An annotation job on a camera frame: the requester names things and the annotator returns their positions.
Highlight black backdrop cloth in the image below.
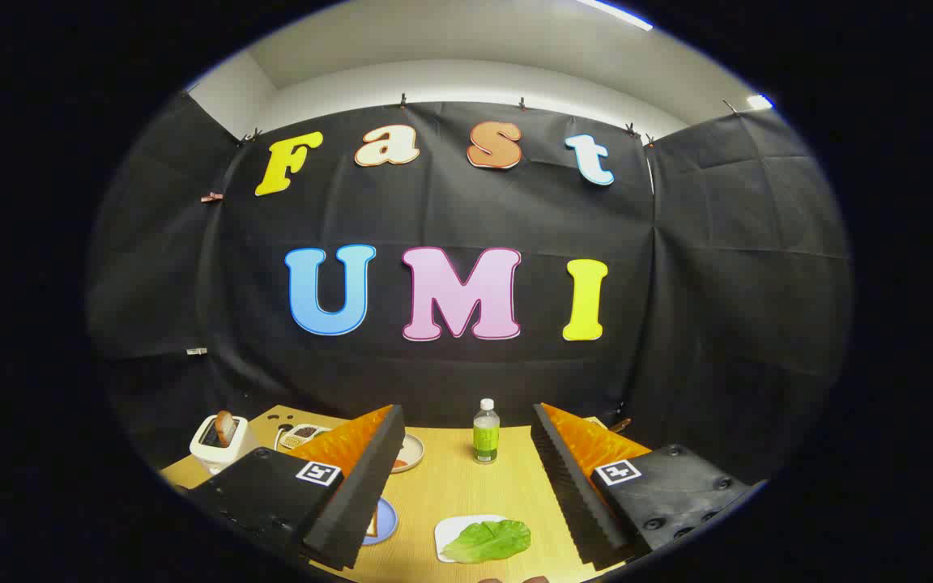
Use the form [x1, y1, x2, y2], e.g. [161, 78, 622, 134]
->
[86, 91, 854, 487]

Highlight blue round plate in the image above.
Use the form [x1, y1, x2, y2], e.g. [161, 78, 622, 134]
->
[361, 496, 399, 546]

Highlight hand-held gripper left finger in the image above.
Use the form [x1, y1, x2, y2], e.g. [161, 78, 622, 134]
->
[188, 403, 407, 572]

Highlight green lettuce leaf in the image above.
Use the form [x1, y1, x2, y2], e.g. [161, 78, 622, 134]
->
[441, 519, 532, 564]

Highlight white round plate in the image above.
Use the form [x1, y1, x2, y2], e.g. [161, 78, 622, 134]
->
[390, 433, 426, 474]

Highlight ceiling light strip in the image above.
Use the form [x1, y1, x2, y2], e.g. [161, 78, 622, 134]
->
[576, 0, 654, 32]

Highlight white toaster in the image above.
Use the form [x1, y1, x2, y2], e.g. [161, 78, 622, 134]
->
[190, 413, 259, 476]

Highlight green label plastic bottle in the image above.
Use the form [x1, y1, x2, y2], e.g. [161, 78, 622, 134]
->
[472, 398, 501, 466]

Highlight white divided condiment dish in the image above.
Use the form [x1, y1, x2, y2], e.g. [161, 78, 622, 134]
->
[275, 423, 331, 452]

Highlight white rounded square plate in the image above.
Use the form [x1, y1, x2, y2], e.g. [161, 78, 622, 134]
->
[434, 514, 516, 564]

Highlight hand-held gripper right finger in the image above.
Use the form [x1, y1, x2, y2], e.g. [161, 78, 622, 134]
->
[531, 402, 759, 569]

